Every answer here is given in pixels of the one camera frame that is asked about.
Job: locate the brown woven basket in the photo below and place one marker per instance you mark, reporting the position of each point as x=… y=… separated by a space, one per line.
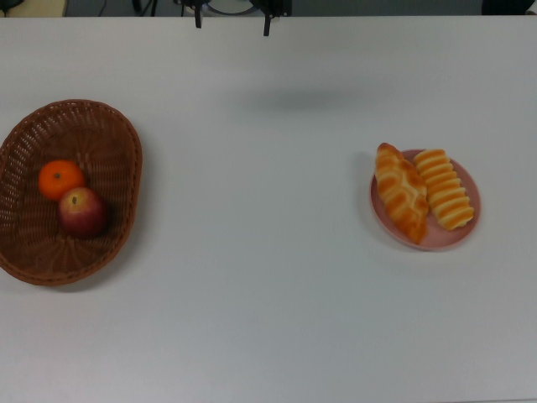
x=42 y=252

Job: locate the pink plate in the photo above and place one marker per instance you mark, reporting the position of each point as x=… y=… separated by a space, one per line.
x=444 y=239

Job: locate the braided toy bread loaf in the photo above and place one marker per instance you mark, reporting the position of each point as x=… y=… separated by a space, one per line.
x=400 y=189

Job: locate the ridged striped toy bread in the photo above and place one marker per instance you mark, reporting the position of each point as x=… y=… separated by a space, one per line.
x=446 y=193

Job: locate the orange toy tangerine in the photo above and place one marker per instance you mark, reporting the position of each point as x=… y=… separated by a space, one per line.
x=58 y=176

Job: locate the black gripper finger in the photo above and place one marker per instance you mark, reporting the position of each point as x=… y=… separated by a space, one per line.
x=267 y=25
x=198 y=19

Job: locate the red toy apple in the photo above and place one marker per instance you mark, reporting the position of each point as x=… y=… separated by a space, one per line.
x=81 y=214

